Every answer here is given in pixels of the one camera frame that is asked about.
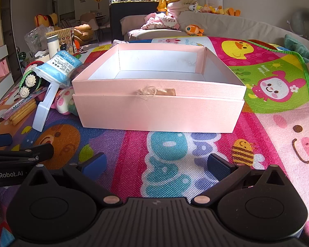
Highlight grey neck pillow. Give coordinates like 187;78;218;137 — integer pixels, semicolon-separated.
290;9;309;36

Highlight pink baby clothes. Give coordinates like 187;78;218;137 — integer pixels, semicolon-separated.
141;12;181;30

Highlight orange round plush toy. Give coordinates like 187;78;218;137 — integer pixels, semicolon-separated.
185;24;204;37

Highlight pink pig plush toy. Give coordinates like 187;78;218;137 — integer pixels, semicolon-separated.
54;87;76;115

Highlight flat pen packet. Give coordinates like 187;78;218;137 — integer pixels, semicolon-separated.
2;87;48;120

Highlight black tank cabinet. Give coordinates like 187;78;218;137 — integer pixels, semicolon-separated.
109;1;163;42

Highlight colourful cartoon play mat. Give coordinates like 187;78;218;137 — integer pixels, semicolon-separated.
0;35;309;247

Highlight blue wet wipes packet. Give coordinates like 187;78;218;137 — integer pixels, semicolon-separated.
35;51;82;88

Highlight row of yellow duck plushes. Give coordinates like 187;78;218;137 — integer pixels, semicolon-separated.
198;3;241;17

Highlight white television cabinet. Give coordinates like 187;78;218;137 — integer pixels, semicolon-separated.
0;44;16;101

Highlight pink cardboard box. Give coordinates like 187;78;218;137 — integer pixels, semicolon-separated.
71;43;247;134

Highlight crochet piece with white flowers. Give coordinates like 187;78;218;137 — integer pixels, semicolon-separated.
19;61;51;99

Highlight bundle of yellow sticks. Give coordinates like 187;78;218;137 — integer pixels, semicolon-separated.
8;100;38;127

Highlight dining chair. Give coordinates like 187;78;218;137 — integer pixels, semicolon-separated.
79;13;99;42

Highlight teal towel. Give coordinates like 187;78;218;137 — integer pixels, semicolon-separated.
284;34;309;63

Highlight clear plastic bag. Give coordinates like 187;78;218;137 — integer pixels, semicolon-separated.
24;25;54;57

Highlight patterned cardboard box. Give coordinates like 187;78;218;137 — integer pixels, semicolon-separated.
46;27;78;55

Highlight yellow bear plush chair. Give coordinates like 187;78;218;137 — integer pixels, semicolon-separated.
33;13;60;28

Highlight pink folded blanket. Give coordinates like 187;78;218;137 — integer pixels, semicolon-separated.
167;0;199;16

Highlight beige sofa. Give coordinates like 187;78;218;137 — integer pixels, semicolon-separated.
120;11;309;88

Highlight orange plush seat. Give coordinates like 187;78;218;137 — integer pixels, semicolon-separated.
74;23;95;42

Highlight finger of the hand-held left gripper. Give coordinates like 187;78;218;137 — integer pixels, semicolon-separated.
0;133;13;150
0;143;54;163

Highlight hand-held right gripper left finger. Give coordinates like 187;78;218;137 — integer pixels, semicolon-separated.
22;152;123;208

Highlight white plastic stand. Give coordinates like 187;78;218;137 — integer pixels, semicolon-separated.
32;82;60;130

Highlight white thermos bottle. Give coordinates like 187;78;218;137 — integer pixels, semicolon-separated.
47;34;59;59

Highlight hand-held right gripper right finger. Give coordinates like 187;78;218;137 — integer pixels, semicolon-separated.
191;153;293;208

